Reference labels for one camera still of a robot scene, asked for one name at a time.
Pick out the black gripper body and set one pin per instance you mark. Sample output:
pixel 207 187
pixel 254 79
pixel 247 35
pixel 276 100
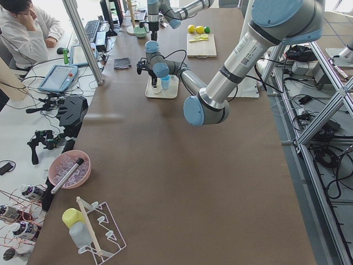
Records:
pixel 151 72
pixel 154 27

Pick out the blue cup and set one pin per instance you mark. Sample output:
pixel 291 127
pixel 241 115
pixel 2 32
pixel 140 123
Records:
pixel 165 82

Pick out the cream cup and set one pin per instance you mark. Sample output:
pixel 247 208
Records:
pixel 156 89

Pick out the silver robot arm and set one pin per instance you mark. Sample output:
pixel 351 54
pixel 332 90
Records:
pixel 173 17
pixel 271 23

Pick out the beige rabbit tray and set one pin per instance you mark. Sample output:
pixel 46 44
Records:
pixel 170 93

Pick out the green bowl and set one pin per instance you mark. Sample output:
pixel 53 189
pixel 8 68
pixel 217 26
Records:
pixel 140 32

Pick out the wooden cup stand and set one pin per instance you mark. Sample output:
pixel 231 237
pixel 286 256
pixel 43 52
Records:
pixel 131 29

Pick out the grey folded cloth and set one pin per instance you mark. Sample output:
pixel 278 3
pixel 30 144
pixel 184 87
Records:
pixel 122 63

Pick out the whole lemon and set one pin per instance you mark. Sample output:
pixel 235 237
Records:
pixel 191 28
pixel 199 29

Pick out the yellow plastic knife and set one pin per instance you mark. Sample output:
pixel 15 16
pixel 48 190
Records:
pixel 196 40

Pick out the black monitor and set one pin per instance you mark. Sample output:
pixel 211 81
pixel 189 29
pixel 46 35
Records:
pixel 108 17

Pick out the wooden cutting board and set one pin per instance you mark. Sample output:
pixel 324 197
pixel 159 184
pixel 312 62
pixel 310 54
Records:
pixel 201 49

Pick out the black keyboard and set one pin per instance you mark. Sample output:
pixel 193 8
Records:
pixel 91 28

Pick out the blue teach pendant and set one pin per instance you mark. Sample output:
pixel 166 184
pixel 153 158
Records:
pixel 77 56
pixel 59 78

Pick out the white pillar base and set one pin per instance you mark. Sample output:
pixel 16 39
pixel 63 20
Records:
pixel 248 87

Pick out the metal pestle in bowl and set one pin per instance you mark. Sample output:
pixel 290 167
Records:
pixel 67 176

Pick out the pink bowl with ice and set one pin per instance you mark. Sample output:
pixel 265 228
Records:
pixel 64 163

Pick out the seated person white shirt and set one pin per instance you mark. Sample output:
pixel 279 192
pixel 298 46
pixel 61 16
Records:
pixel 28 32

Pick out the yellow cup on rack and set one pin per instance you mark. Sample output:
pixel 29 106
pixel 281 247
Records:
pixel 72 216

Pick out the grey cup on rack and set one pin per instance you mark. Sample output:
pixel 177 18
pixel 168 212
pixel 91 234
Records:
pixel 80 234

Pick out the aluminium frame post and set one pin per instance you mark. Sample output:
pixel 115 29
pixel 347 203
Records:
pixel 71 10

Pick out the white wire cup rack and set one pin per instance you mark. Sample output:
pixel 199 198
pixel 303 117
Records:
pixel 107 238

